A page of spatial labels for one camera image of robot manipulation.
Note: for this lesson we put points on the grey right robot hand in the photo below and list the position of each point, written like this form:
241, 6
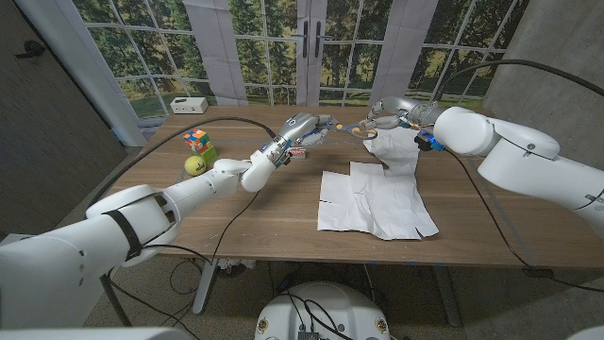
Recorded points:
410, 113

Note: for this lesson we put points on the white power strip box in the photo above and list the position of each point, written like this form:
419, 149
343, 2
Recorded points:
189, 105

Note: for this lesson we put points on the black wall hook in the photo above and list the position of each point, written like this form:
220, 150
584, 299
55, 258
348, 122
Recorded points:
32, 48

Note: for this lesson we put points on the printed forest window backdrop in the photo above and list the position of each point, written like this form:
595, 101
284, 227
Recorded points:
354, 61

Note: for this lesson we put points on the white pillar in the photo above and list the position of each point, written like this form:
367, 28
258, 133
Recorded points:
85, 61

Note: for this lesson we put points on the crumpled white paper piece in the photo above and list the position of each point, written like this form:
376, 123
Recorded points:
396, 151

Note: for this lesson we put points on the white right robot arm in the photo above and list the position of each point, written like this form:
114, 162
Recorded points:
519, 156

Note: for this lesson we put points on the multicoloured puzzle cube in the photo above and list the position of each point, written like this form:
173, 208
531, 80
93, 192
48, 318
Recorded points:
196, 140

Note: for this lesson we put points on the white table leg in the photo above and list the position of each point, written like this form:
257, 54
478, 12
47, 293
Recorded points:
205, 288

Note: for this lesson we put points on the yellow tennis ball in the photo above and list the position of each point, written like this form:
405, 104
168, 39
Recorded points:
194, 166

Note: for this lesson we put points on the grey table leg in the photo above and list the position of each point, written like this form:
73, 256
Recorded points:
448, 297

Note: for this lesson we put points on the white paper sheet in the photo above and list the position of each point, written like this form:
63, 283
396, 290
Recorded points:
377, 208

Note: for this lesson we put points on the crumpled paper scrap under table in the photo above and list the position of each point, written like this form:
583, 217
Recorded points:
231, 265

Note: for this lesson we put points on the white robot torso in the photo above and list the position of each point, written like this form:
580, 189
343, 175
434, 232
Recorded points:
340, 307

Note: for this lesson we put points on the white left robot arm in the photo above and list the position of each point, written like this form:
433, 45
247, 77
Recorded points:
94, 245

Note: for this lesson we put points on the green cube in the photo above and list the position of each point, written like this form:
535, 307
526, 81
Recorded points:
206, 154

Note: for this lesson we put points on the Colgate toothpaste box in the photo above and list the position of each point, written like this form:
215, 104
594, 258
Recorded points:
298, 152

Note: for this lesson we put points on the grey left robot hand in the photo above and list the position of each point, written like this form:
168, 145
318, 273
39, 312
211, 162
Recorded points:
302, 130

